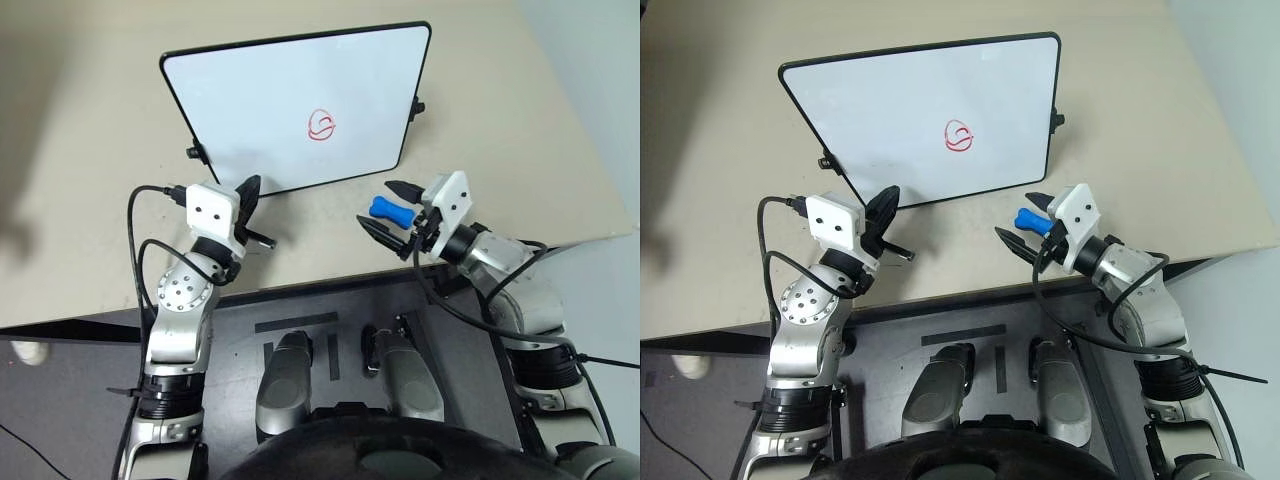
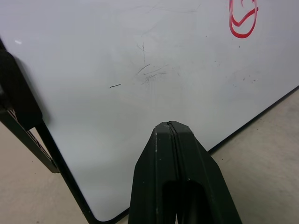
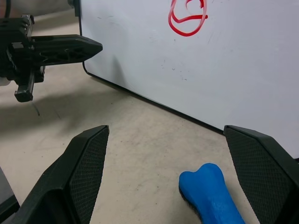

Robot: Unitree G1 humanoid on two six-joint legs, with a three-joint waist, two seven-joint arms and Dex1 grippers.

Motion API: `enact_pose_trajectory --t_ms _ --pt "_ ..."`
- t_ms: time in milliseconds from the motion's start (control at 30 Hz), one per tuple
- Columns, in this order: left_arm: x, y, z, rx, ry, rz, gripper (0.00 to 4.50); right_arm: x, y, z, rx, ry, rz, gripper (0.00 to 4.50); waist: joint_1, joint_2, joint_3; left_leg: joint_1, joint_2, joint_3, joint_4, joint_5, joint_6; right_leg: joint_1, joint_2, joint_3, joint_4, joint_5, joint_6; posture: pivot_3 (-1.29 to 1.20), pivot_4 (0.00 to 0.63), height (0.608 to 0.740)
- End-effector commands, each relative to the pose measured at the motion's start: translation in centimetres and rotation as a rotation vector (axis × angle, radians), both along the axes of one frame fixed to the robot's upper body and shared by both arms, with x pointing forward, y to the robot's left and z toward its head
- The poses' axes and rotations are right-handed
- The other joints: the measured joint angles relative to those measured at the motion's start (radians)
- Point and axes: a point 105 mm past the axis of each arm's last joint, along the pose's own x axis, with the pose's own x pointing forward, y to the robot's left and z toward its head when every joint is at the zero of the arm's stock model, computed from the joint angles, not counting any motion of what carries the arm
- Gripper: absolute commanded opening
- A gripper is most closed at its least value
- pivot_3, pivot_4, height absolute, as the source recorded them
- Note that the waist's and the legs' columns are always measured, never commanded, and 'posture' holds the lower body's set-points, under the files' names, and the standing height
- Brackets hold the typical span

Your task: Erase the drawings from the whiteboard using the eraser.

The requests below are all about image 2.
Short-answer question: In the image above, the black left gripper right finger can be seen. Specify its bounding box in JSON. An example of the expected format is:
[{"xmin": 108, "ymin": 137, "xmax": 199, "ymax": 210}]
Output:
[{"xmin": 168, "ymin": 120, "xmax": 243, "ymax": 224}]

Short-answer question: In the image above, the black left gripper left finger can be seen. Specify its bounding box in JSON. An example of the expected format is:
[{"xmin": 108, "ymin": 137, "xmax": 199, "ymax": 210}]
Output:
[{"xmin": 127, "ymin": 121, "xmax": 180, "ymax": 224}]

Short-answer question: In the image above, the black metal whiteboard stand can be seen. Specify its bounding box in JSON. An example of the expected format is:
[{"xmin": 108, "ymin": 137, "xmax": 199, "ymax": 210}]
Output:
[{"xmin": 0, "ymin": 106, "xmax": 60, "ymax": 174}]

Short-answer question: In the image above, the white whiteboard with black frame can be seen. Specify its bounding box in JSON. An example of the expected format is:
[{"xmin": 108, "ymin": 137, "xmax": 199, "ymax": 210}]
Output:
[{"xmin": 0, "ymin": 0, "xmax": 299, "ymax": 223}]

